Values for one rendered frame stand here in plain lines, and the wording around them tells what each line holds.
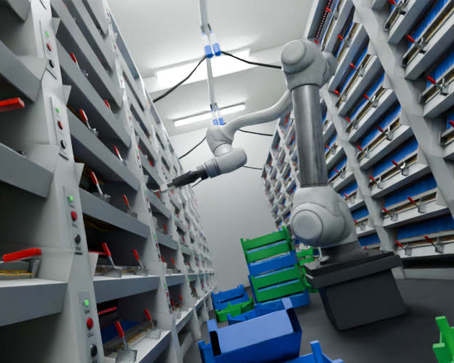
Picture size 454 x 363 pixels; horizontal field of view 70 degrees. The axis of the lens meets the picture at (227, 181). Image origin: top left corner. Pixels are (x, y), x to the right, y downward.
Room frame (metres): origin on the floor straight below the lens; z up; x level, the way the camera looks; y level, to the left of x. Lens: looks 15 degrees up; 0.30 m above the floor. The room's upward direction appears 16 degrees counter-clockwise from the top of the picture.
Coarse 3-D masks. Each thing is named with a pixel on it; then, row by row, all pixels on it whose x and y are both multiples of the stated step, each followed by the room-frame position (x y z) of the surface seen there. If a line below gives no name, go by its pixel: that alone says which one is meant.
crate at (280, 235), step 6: (282, 228) 2.05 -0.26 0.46; (270, 234) 2.07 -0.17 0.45; (276, 234) 2.07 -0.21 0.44; (282, 234) 2.06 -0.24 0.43; (288, 234) 2.13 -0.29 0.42; (240, 240) 2.12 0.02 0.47; (246, 240) 2.29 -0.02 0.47; (252, 240) 2.10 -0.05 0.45; (258, 240) 2.09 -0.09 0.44; (264, 240) 2.08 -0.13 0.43; (270, 240) 2.07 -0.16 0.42; (276, 240) 2.07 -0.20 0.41; (282, 240) 2.18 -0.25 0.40; (246, 246) 2.11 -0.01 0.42; (252, 246) 2.10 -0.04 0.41; (258, 246) 2.12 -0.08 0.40
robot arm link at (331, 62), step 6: (324, 54) 1.16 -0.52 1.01; (330, 54) 1.17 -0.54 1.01; (330, 60) 1.16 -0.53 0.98; (336, 60) 1.18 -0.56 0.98; (330, 66) 1.18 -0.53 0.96; (336, 66) 1.19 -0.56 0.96; (324, 72) 1.15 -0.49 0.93; (330, 72) 1.19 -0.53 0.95; (324, 78) 1.18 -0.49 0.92; (330, 78) 1.23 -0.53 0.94; (324, 84) 1.25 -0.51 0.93
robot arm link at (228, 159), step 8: (224, 144) 1.50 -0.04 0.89; (216, 152) 1.50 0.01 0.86; (224, 152) 1.48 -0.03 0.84; (232, 152) 1.48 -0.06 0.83; (240, 152) 1.48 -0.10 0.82; (216, 160) 1.48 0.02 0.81; (224, 160) 1.47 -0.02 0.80; (232, 160) 1.47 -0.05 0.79; (240, 160) 1.49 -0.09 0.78; (224, 168) 1.48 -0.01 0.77; (232, 168) 1.50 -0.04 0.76
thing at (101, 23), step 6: (84, 0) 1.06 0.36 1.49; (90, 0) 1.04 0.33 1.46; (90, 6) 1.05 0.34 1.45; (96, 6) 1.09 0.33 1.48; (90, 12) 1.12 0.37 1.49; (96, 12) 1.10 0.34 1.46; (96, 18) 1.12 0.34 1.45; (102, 18) 1.16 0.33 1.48; (108, 18) 1.22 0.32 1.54; (96, 24) 1.19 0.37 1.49; (102, 24) 1.17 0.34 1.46; (108, 24) 1.22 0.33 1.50; (102, 30) 1.19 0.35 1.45
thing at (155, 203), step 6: (150, 192) 1.40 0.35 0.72; (150, 198) 1.41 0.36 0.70; (156, 198) 1.53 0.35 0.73; (150, 204) 1.66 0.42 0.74; (156, 204) 1.55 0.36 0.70; (162, 204) 1.67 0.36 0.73; (168, 204) 1.92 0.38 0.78; (156, 210) 1.86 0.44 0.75; (162, 210) 1.69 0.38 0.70; (168, 210) 1.84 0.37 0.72; (168, 216) 1.86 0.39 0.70
